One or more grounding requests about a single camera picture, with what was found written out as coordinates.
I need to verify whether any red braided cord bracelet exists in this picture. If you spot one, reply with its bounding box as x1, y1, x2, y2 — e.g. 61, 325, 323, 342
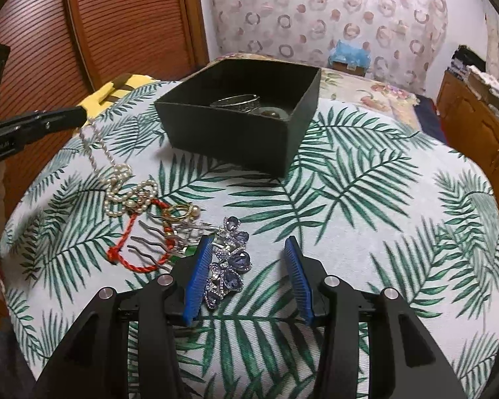
106, 197, 176, 274

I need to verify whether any gold ring with pearl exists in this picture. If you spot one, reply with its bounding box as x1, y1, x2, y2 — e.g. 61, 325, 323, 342
161, 202, 203, 227

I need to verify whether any stack of folded clothes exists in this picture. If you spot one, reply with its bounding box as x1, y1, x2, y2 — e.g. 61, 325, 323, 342
447, 44, 486, 84

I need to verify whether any cardboard box under bag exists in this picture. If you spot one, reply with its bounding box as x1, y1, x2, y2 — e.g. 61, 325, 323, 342
331, 61, 367, 77

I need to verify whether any wooden louvered wardrobe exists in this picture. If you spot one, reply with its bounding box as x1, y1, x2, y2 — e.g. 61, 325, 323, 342
0, 0, 211, 217

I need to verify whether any silver engraved bangle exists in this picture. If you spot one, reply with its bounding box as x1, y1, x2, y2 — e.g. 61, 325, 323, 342
210, 94, 260, 113

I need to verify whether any palm leaf print cloth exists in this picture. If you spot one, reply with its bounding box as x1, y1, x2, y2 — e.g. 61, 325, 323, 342
1, 82, 499, 398

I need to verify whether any wooden sideboard cabinet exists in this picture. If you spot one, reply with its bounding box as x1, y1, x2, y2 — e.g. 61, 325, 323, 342
436, 71, 499, 207

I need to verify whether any brown wooden bead bracelet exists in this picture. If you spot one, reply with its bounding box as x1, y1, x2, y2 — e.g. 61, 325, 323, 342
249, 105, 295, 123

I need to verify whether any black open jewelry box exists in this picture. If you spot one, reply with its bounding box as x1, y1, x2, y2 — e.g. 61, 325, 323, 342
155, 59, 322, 178

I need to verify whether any metal hair comb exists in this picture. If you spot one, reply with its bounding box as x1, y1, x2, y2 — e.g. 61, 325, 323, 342
128, 220, 218, 264

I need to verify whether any white pearl necklace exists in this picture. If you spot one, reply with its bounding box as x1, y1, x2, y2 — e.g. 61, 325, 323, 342
78, 118, 159, 218

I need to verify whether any blue bag on box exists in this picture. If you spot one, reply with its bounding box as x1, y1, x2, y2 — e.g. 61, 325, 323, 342
328, 41, 371, 69

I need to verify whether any circle pattern lace curtain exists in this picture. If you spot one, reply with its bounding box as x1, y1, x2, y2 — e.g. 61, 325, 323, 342
211, 0, 448, 93

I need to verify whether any blue crystal hair clip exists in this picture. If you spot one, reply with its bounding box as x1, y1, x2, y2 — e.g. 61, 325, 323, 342
204, 216, 252, 311

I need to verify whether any floral bed blanket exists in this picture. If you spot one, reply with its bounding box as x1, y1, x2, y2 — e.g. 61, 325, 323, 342
213, 51, 446, 143

